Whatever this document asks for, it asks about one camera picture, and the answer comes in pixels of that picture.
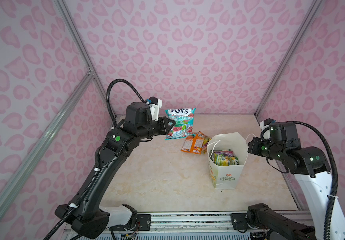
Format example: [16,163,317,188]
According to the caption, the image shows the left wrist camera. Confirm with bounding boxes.
[146,97,162,121]

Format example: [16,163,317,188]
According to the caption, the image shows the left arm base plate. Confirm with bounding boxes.
[108,214,151,232]

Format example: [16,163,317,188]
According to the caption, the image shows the lime Fox's candy bag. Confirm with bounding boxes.
[210,150,239,167]

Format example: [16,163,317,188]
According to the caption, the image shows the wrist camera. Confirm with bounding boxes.
[146,97,162,121]
[259,118,276,141]

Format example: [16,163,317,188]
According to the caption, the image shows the aluminium mounting rail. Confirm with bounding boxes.
[61,210,326,240]

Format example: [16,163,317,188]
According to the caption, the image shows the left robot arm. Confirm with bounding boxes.
[45,79,175,240]

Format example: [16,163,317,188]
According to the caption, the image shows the diagonal aluminium frame bar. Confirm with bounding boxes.
[0,73,94,222]

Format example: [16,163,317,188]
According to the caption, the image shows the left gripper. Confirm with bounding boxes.
[138,115,177,141]

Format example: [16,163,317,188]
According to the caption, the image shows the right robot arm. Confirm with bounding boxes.
[246,119,345,240]

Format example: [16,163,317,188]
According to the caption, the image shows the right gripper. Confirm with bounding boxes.
[245,135,284,161]

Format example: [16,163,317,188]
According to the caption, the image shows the orange candy bag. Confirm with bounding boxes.
[181,132,211,155]

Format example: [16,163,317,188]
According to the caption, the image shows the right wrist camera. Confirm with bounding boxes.
[259,118,276,141]

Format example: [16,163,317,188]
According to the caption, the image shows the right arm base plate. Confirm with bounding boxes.
[230,213,252,234]

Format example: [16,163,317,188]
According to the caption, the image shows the white illustrated paper bag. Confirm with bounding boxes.
[207,132,248,190]

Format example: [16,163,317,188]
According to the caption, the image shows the teal Fox's candy bag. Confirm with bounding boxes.
[165,108,196,140]

